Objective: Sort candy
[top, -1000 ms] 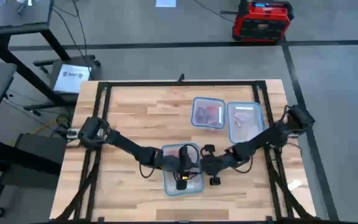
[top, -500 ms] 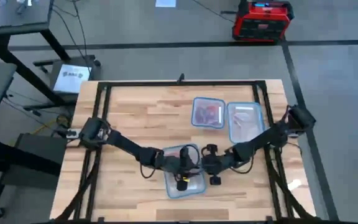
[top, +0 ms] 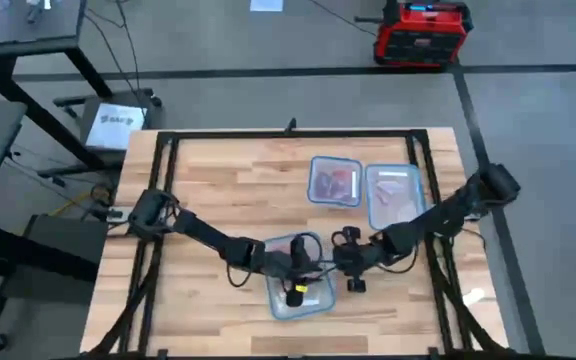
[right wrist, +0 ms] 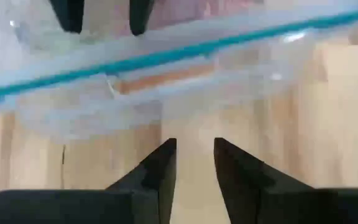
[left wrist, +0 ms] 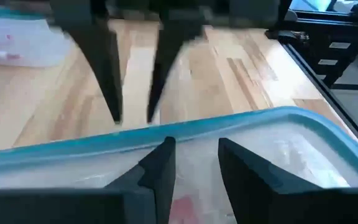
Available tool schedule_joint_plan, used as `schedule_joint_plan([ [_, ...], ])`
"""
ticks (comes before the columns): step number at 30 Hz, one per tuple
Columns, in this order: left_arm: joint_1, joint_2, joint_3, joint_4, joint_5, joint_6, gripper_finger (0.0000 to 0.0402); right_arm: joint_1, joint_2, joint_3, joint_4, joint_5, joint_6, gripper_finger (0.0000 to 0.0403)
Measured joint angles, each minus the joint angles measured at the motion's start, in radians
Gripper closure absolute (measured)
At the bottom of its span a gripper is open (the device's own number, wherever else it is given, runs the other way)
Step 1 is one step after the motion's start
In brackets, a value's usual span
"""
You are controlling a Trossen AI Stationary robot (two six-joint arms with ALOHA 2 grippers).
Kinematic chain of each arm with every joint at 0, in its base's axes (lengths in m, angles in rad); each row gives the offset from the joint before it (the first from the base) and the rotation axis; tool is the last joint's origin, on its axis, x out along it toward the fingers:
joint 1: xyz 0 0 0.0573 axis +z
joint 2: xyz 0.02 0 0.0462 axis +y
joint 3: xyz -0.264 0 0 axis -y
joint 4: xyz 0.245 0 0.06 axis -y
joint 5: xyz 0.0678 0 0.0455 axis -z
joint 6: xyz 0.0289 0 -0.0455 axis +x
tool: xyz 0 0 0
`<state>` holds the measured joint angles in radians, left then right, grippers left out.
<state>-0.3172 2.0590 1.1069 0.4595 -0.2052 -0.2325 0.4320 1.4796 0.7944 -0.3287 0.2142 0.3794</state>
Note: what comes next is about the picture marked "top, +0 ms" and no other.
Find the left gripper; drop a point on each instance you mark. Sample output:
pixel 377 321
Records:
pixel 288 265

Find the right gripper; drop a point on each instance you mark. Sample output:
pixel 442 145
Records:
pixel 358 255

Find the clear container with blue rim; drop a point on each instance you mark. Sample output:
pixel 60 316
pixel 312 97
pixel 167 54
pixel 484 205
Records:
pixel 310 185

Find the purple candy pack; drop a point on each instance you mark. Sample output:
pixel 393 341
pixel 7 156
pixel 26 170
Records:
pixel 324 182

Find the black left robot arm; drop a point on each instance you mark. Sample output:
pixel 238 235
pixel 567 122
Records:
pixel 208 235

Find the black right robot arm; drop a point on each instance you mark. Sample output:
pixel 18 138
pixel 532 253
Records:
pixel 448 215

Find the yellow tag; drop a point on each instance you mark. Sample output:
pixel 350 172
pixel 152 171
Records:
pixel 301 288

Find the white sticker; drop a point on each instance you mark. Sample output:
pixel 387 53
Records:
pixel 474 296

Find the white printed paper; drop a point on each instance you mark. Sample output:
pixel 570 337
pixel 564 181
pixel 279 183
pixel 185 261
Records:
pixel 115 127

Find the dark grey box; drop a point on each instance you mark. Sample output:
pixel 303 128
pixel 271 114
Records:
pixel 68 240

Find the red portable power station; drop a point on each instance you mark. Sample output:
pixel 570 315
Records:
pixel 418 45

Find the white paper sheet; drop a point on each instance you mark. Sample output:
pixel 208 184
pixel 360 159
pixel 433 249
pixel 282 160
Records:
pixel 266 5

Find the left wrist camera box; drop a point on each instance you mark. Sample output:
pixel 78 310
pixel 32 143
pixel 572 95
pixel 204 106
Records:
pixel 295 260

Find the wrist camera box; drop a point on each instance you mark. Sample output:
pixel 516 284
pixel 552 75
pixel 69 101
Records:
pixel 355 255
pixel 295 260

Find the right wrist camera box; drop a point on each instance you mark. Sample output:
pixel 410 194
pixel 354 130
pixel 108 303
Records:
pixel 355 255

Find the small black bracket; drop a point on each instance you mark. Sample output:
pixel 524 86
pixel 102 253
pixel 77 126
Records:
pixel 291 126

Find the grey metal base plate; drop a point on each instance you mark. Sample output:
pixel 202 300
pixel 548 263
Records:
pixel 120 214

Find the black table leg frame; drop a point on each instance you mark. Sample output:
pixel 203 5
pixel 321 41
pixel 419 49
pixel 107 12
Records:
pixel 28 247

